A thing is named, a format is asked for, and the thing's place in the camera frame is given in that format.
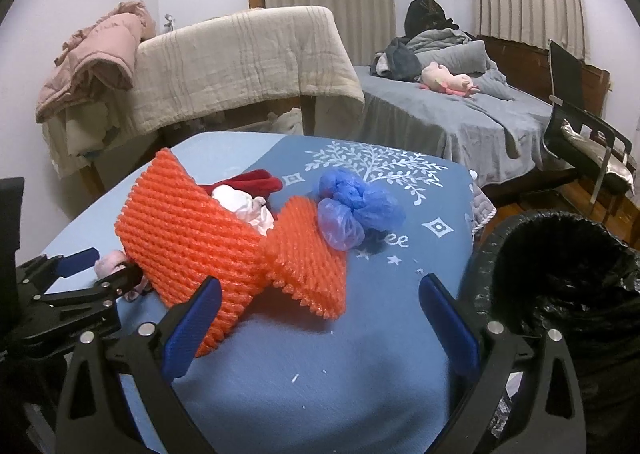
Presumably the pink padded jacket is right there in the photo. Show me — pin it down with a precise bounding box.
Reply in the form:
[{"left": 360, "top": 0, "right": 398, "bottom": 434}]
[{"left": 34, "top": 1, "right": 157, "bottom": 123}]

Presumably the black chair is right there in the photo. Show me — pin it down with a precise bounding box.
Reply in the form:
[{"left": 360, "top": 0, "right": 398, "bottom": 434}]
[{"left": 542, "top": 40, "right": 634, "bottom": 218}]

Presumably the wooden headboard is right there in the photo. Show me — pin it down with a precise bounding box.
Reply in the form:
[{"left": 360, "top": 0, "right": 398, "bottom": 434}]
[{"left": 477, "top": 36, "right": 613, "bottom": 121}]

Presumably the red cloth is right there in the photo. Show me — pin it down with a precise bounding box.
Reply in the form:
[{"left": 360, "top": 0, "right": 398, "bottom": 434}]
[{"left": 200, "top": 170, "right": 283, "bottom": 201}]

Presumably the bed with grey sheet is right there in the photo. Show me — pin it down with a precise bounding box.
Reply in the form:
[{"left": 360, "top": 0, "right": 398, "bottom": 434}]
[{"left": 352, "top": 61, "right": 577, "bottom": 195}]

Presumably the grey quilted table cover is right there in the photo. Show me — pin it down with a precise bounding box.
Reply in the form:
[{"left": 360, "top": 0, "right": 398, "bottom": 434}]
[{"left": 469, "top": 169, "right": 498, "bottom": 241}]

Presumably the dark coat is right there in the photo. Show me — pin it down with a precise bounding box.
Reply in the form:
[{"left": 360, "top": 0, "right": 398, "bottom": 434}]
[{"left": 404, "top": 0, "right": 459, "bottom": 35}]

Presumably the white plastic bag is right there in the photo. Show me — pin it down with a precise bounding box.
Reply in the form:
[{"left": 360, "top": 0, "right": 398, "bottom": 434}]
[{"left": 210, "top": 184, "right": 277, "bottom": 237}]

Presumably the cream cloth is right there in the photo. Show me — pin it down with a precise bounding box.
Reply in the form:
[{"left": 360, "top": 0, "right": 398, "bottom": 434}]
[{"left": 42, "top": 101, "right": 142, "bottom": 175}]

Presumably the large orange foam net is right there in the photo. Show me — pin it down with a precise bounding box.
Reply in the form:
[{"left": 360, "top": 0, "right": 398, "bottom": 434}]
[{"left": 114, "top": 148, "right": 273, "bottom": 359}]

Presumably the blue tree-print tablecloth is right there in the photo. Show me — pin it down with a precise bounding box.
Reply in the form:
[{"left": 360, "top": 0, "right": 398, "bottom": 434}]
[{"left": 37, "top": 131, "right": 498, "bottom": 454}]

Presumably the dark grey clothing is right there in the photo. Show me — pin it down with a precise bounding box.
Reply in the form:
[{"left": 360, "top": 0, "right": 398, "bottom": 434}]
[{"left": 370, "top": 38, "right": 423, "bottom": 83}]

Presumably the small orange foam net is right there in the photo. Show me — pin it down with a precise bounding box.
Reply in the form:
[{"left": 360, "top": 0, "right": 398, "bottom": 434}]
[{"left": 263, "top": 196, "right": 349, "bottom": 319}]

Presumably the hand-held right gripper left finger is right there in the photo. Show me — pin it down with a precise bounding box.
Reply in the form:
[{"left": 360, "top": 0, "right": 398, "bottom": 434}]
[{"left": 55, "top": 276, "right": 223, "bottom": 454}]

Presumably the pink plush toy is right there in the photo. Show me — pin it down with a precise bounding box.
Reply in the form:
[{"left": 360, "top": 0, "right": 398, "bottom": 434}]
[{"left": 419, "top": 62, "right": 482, "bottom": 96}]

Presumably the bin with black trash bag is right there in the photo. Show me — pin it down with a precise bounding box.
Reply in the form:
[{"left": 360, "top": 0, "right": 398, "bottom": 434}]
[{"left": 462, "top": 211, "right": 640, "bottom": 454}]

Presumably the dark blue plastic bag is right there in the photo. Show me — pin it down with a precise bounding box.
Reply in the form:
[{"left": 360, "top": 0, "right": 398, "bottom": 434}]
[{"left": 318, "top": 169, "right": 406, "bottom": 235}]

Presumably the silver seat cushion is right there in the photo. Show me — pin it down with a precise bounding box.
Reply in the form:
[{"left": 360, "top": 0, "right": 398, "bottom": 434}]
[{"left": 560, "top": 118, "right": 634, "bottom": 195}]

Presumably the grey duvet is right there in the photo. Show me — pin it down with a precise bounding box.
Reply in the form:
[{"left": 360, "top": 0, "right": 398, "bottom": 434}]
[{"left": 407, "top": 28, "right": 517, "bottom": 103}]

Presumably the pink paper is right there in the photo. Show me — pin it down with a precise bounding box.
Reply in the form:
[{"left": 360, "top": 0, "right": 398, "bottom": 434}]
[{"left": 95, "top": 250, "right": 151, "bottom": 303}]

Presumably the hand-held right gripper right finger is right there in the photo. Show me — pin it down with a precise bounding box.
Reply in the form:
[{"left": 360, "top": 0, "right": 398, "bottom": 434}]
[{"left": 419, "top": 274, "right": 587, "bottom": 454}]

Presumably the beige towel on chair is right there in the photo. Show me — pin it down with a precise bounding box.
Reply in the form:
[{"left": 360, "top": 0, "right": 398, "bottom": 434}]
[{"left": 131, "top": 6, "right": 366, "bottom": 137}]

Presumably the grey pillow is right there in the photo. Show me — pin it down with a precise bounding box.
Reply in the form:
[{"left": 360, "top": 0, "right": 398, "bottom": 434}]
[{"left": 434, "top": 40, "right": 489, "bottom": 75}]

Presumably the translucent blue plastic bag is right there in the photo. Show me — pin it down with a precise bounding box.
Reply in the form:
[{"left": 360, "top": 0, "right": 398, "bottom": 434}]
[{"left": 318, "top": 198, "right": 367, "bottom": 251}]

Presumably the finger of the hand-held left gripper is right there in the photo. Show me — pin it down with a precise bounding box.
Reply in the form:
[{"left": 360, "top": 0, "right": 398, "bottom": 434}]
[
  {"left": 30, "top": 264, "right": 147, "bottom": 331},
  {"left": 15, "top": 248, "right": 101, "bottom": 295}
]

